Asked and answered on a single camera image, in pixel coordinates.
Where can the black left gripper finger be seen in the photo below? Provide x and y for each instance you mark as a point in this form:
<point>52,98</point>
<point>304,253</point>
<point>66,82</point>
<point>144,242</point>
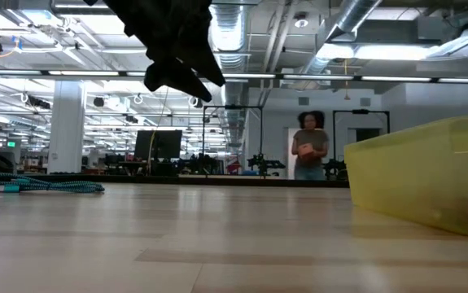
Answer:
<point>205,61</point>
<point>172,75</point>

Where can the black background robot arm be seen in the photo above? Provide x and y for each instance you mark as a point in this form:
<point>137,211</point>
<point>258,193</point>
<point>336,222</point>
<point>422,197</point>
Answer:
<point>264,164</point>
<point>201,163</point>
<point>333,167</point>

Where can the black computer monitor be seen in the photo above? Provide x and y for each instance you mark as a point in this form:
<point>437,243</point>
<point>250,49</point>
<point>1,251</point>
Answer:
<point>164,144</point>

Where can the dark office desk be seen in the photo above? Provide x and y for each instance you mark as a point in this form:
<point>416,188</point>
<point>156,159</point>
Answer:
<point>164,169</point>

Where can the round ceiling fixture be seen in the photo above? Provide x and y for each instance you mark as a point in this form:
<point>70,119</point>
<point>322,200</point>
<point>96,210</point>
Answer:
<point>301,23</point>

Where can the long overhead light bar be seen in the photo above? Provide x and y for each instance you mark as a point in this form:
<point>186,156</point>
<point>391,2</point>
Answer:
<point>319,77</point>

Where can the white building pillar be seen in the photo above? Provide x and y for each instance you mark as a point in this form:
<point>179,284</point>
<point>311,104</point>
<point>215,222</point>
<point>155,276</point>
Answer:
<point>66,130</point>

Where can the small blue tray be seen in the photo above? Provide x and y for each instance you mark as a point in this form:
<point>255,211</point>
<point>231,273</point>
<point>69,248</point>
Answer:
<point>250,173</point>

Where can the white door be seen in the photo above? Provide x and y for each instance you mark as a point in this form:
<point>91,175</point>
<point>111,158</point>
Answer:
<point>289,154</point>

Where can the person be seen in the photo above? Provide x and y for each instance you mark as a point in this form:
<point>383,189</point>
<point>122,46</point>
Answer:
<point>311,140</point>

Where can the small orange box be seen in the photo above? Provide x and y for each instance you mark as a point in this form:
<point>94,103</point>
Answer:
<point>307,150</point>

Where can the green exit sign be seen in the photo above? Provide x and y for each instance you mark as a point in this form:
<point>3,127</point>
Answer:
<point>11,144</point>

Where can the translucent yellow plastic bin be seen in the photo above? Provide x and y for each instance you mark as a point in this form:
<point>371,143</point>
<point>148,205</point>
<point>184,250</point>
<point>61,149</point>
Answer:
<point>412,183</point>

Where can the straight silver ventilation duct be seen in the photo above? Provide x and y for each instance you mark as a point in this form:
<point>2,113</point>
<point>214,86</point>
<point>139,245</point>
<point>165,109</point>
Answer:
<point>233,28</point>

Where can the black robot station frame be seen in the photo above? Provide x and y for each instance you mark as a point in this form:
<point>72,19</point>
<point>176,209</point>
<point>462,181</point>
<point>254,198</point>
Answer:
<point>233,107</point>
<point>359,111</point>

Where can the square wall vent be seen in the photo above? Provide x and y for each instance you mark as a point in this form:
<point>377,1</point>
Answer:
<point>303,101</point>
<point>365,102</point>

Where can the black table edge rail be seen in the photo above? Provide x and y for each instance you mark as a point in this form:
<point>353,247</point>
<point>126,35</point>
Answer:
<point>217,182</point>

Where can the slanted silver ventilation duct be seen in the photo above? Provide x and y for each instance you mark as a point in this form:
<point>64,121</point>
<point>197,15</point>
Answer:
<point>353,14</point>

